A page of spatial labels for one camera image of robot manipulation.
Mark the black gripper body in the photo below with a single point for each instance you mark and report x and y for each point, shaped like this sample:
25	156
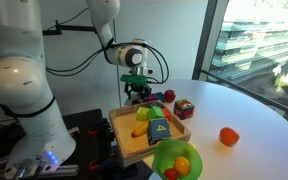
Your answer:
137	89

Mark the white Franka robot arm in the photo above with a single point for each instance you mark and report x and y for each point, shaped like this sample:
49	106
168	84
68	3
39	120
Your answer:
20	83

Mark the green plastic bowl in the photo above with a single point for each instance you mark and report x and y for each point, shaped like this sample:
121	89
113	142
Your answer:
170	151

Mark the yellow toy fruit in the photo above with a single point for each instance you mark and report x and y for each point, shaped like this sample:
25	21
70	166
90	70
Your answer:
182	165

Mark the small red toy fruit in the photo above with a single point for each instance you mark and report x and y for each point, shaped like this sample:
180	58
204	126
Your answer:
170	173

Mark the orange toy fruit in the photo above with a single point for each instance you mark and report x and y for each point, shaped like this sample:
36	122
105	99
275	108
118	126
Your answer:
229	136

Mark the blue toy block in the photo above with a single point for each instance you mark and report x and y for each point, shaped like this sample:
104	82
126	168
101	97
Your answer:
160	97

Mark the lime green toy block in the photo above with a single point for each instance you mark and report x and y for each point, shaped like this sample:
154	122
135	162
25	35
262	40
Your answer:
142	114

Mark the red toy apple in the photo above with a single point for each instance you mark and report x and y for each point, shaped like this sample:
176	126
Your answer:
169	96

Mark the orange toy block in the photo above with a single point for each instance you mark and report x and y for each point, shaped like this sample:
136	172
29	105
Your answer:
167	115

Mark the animal and number soft cube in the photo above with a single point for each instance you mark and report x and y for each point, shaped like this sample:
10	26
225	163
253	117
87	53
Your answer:
159	130

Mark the multicoloured soft cube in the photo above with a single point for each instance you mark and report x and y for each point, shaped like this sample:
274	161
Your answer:
184	109

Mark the wooden tray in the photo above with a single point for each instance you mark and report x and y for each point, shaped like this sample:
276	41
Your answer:
127	143

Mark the black robot stand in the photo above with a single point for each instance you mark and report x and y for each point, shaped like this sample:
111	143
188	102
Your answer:
84	120

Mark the window mullion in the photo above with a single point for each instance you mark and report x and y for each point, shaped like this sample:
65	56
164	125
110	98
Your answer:
205	36

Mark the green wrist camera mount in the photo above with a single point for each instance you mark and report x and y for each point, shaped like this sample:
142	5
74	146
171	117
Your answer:
133	79

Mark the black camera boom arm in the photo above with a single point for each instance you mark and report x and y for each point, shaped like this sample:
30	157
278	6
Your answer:
74	28

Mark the aluminium rail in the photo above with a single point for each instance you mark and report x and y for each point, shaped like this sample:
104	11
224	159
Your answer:
67	170

